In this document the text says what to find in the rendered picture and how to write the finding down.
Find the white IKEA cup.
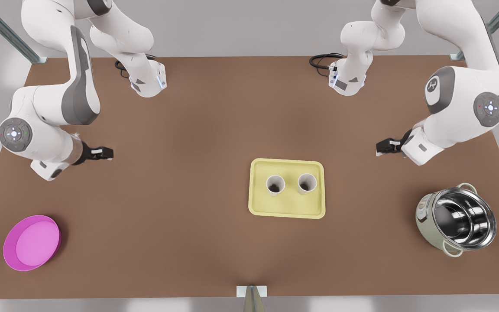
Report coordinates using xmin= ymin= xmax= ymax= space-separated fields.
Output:
xmin=266 ymin=174 xmax=285 ymax=197
xmin=298 ymin=173 xmax=318 ymax=195

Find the pale yellow tray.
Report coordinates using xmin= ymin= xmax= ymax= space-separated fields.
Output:
xmin=248 ymin=158 xmax=326 ymax=219

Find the pale green steel pot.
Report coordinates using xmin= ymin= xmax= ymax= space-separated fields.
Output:
xmin=415 ymin=182 xmax=497 ymax=257

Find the magenta round plate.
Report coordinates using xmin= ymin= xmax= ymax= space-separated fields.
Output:
xmin=3 ymin=215 xmax=62 ymax=272

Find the black cable loop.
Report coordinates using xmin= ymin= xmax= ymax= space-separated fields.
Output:
xmin=309 ymin=53 xmax=346 ymax=75
xmin=115 ymin=54 xmax=156 ymax=79

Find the silver frame post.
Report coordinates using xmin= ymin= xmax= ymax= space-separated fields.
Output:
xmin=449 ymin=0 xmax=499 ymax=61
xmin=0 ymin=0 xmax=46 ymax=64
xmin=237 ymin=285 xmax=267 ymax=312

